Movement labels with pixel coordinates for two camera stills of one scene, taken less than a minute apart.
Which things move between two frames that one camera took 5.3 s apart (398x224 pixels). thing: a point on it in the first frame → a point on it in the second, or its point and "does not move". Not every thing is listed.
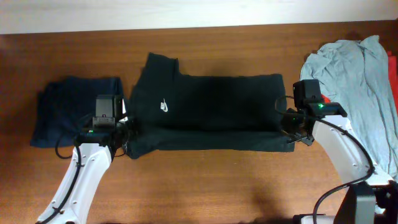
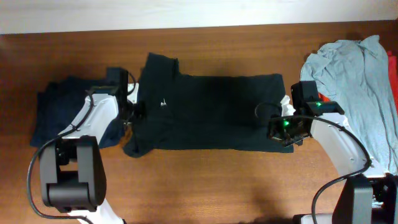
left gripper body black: x=132 y=129 → x=135 y=112
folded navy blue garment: x=66 y=106 does not move
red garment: x=393 y=65 does not move
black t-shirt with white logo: x=173 y=111 does not move
